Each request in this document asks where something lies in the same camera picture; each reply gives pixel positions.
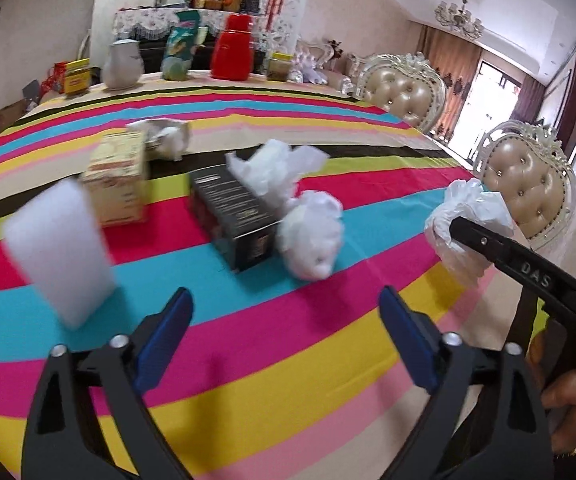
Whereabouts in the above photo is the chandelier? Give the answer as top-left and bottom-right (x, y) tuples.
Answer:
(435, 0), (484, 40)

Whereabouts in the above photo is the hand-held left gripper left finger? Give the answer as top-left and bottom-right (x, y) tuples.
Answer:
(20, 287), (196, 480)

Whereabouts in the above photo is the yellow lid jar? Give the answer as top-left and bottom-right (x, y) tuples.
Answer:
(64, 58), (92, 97)
(266, 51), (295, 82)

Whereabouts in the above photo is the beige tufted chair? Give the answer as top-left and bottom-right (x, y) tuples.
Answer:
(353, 52), (448, 136)
(472, 120), (576, 251)

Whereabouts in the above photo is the white openwork screen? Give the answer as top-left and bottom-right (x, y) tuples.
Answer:
(263, 0), (319, 61)

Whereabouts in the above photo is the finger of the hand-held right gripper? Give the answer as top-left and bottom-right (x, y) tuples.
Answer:
(449, 216), (576, 312)

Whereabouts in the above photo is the striped tablecloth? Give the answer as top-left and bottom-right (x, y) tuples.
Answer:
(0, 80), (533, 480)

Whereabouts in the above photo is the white tufted sofa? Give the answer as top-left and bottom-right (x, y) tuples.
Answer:
(295, 40), (353, 93)

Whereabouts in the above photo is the floral lace cloth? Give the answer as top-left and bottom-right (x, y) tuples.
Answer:
(113, 6), (269, 43)

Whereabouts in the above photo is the white foam sheet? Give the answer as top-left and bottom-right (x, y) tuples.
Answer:
(0, 177), (119, 331)

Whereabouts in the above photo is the dark sideboard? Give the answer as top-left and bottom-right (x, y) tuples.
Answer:
(138, 35), (269, 75)

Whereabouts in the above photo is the window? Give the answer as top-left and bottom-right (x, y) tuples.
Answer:
(478, 60), (524, 121)

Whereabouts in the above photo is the black cardboard box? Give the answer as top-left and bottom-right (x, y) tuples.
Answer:
(189, 165), (283, 273)

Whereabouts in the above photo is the white paper cup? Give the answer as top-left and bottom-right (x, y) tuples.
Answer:
(127, 117), (191, 161)

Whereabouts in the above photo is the brown curtain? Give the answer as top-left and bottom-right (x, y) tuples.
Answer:
(510, 77), (548, 123)
(415, 25), (483, 136)

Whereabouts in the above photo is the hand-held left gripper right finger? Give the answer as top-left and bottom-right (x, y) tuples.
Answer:
(378, 285), (556, 480)

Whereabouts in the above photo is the green patterned bag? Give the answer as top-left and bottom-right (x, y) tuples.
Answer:
(161, 9), (203, 81)

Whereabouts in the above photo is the red thermos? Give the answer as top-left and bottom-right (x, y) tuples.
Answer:
(210, 13), (256, 80)

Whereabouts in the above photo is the white ceramic jug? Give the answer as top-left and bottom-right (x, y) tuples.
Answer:
(103, 38), (145, 91)

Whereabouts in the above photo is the person's right hand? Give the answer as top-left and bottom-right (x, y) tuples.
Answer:
(528, 332), (576, 458)

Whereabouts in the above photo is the beige cardboard box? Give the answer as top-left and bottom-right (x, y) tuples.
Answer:
(80, 129), (151, 226)

